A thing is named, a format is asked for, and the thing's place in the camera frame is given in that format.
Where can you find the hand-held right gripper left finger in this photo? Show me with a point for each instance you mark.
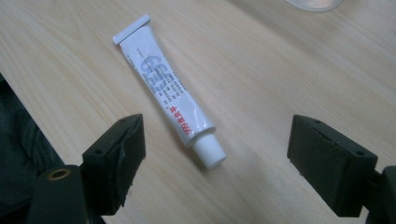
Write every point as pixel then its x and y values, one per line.
pixel 113 168

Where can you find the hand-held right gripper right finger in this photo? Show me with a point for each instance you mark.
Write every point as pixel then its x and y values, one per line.
pixel 330 168

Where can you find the white ointment tube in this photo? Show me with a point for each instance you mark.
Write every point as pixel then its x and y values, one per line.
pixel 165 90

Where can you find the dark cloth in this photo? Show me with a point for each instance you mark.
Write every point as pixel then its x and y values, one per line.
pixel 21 149

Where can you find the clear round container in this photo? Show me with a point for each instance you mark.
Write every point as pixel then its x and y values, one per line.
pixel 314 3

